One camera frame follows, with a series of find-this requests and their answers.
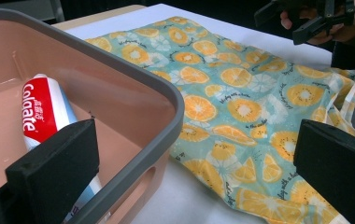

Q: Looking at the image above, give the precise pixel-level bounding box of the pink bin with grey rim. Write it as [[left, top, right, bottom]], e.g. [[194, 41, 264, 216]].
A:
[[0, 7, 186, 224]]

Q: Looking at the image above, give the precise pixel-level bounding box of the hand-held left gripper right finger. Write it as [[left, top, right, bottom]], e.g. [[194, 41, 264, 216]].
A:
[[292, 119, 355, 224]]

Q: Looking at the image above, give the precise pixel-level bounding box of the wooden table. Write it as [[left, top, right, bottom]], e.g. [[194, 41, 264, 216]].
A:
[[52, 4, 147, 31]]

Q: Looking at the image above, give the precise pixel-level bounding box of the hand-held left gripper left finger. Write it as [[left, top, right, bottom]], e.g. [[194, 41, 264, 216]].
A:
[[0, 119, 100, 224]]

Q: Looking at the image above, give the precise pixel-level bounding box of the orange slice print cloth bag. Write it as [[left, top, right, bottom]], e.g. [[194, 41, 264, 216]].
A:
[[85, 16, 355, 224]]

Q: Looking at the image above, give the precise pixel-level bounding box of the red and white toothpaste tube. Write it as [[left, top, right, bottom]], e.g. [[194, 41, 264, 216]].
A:
[[21, 73, 104, 223]]

